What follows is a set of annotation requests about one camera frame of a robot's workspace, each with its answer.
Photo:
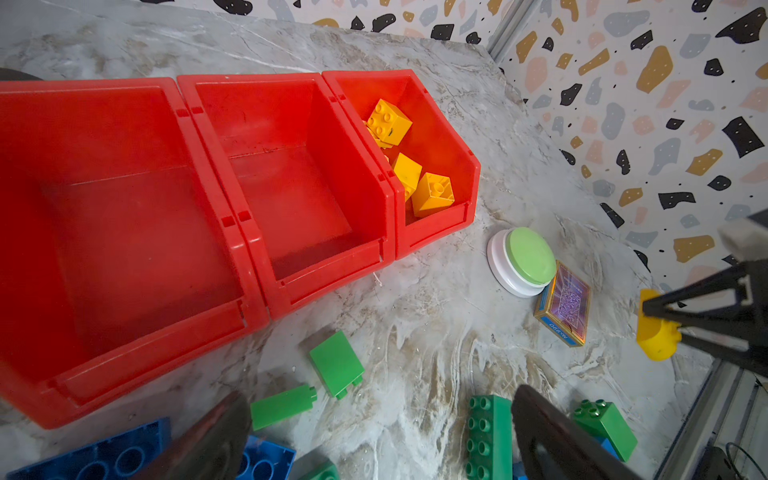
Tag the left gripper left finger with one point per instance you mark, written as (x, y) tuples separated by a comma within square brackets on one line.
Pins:
[(211, 449)]

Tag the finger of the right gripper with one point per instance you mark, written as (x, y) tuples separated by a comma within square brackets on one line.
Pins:
[(745, 319)]

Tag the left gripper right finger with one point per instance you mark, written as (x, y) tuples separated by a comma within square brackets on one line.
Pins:
[(553, 447)]

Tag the green slanted lego brick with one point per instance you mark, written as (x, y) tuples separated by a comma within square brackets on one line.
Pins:
[(489, 445)]

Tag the green tall lego brick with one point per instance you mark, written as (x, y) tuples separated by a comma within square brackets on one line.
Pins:
[(277, 408)]

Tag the green small lego brick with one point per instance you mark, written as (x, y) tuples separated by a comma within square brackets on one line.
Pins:
[(337, 364)]

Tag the yellow lego pile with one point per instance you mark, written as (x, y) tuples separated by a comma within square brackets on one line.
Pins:
[(426, 193)]

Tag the green small lego right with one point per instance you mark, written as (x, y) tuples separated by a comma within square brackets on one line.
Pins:
[(603, 419)]

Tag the blue long lego brick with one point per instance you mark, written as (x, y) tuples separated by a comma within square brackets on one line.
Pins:
[(265, 460)]

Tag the blue flat lego plate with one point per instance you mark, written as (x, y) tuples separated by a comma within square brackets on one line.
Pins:
[(118, 457)]

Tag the green long lego brick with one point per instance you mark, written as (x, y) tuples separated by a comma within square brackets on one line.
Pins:
[(326, 471)]

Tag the small colourful card box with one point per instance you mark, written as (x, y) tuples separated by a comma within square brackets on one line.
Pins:
[(563, 306)]

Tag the green push button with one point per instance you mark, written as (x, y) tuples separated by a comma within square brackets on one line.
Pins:
[(521, 261)]

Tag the left red bin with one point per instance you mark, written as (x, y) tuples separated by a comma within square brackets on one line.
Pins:
[(121, 258)]

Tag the red bin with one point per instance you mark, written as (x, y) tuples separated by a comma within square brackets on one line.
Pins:
[(121, 258), (431, 142), (311, 203)]

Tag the middle red bin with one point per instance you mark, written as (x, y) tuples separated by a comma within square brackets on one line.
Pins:
[(311, 203)]

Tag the right red bin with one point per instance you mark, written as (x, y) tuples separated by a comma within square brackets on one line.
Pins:
[(431, 142)]

